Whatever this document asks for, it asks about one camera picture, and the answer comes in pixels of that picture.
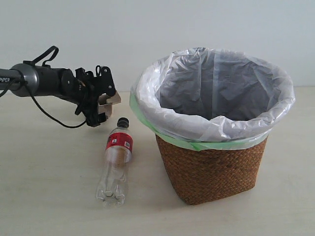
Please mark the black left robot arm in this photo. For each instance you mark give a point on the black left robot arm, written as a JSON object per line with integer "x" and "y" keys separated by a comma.
{"x": 29, "y": 80}

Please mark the red label clear bottle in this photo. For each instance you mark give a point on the red label clear bottle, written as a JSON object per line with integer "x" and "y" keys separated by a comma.
{"x": 112, "y": 187}

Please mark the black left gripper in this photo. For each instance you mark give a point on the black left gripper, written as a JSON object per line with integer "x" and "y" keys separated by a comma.
{"x": 90, "y": 87}

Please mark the white plastic bin liner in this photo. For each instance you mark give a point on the white plastic bin liner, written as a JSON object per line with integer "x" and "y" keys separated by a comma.
{"x": 201, "y": 98}

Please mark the woven brown waste basket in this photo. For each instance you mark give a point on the woven brown waste basket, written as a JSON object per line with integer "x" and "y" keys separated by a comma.
{"x": 209, "y": 175}

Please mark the brown paper pulp tray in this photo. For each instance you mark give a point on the brown paper pulp tray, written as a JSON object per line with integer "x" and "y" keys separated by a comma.
{"x": 106, "y": 103}

